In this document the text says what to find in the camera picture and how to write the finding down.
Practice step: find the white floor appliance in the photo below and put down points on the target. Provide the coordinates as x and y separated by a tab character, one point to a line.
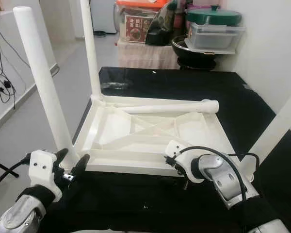
104	17

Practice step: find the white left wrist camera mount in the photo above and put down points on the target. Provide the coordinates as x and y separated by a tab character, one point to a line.
43	170

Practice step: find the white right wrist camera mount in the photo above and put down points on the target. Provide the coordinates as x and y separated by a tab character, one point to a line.
177	148

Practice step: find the orange lid storage box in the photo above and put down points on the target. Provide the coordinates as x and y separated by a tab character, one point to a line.
136	22

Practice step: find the black tablecloth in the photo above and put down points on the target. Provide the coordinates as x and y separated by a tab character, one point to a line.
228	97

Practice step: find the dark green bag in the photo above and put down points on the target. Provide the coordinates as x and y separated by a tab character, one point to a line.
162	26

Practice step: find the black power adapter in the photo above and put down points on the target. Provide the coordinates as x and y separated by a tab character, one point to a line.
7	84

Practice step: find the white plastic table leg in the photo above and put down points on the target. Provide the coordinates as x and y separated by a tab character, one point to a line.
271	136
91	48
174	108
43	82

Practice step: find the white plastic table top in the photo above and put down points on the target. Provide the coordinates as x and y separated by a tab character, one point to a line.
145	141

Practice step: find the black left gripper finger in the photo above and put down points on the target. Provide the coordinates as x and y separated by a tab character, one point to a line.
81	166
63	155

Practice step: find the green lid clear box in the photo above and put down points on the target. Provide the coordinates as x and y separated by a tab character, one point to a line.
216	29

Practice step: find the grey tape piece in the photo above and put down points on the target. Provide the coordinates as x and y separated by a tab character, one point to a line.
248	86

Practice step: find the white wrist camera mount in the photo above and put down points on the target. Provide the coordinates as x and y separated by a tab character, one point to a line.
43	170
177	148

